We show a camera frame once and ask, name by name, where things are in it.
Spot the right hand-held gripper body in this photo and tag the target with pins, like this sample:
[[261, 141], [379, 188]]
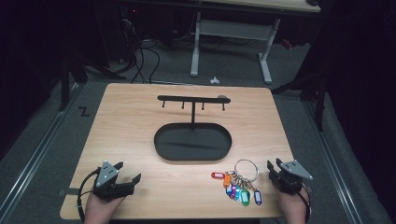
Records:
[[291, 179]]

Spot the metal floor rail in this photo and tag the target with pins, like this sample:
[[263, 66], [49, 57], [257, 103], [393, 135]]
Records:
[[37, 155], [333, 161]]

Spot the black stand legs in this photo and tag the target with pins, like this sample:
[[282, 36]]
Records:
[[74, 71], [314, 90]]

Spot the small red object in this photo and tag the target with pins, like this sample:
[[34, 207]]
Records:
[[287, 44]]

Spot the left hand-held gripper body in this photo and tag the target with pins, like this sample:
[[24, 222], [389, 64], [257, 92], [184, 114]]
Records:
[[106, 179]]

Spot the black key rack with tray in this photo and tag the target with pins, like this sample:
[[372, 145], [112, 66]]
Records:
[[193, 143]]

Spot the person's left hand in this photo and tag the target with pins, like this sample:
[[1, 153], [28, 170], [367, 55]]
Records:
[[101, 208]]

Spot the dark computer equipment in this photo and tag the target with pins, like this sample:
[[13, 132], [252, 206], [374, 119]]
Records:
[[129, 31]]

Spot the person's right hand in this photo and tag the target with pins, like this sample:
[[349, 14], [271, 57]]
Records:
[[292, 207]]

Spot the white scrap on floor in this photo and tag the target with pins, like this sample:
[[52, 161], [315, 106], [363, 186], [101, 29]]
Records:
[[214, 81]]

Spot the white desk with metal legs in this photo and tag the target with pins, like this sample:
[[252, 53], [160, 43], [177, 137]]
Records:
[[236, 29]]

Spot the grey tape strip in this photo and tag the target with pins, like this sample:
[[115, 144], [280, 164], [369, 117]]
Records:
[[70, 191]]

